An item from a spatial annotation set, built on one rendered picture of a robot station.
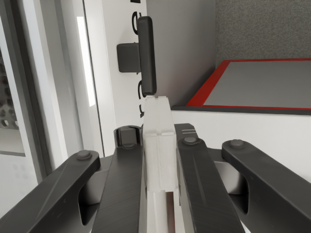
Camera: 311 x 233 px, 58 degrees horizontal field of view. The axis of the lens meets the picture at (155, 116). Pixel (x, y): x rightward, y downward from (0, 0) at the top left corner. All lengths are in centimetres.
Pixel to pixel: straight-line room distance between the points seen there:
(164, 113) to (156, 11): 31
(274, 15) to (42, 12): 101
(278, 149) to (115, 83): 26
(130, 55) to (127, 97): 5
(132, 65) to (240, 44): 91
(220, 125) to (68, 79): 25
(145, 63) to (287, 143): 25
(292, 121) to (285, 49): 76
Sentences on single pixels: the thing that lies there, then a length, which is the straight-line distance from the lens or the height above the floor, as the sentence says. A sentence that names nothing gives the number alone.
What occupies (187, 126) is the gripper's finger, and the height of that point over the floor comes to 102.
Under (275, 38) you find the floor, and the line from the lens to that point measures 116.
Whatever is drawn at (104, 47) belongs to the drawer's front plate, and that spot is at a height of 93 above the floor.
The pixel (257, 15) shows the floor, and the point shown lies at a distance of 116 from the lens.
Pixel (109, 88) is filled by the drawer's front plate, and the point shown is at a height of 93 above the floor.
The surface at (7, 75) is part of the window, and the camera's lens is 22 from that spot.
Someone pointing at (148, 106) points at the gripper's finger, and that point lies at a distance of 17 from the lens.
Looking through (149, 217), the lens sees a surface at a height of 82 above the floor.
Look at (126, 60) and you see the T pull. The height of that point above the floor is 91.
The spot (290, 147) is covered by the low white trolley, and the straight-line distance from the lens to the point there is 44.
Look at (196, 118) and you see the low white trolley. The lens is 43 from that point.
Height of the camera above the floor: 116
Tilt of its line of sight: 63 degrees down
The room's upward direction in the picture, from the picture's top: 134 degrees counter-clockwise
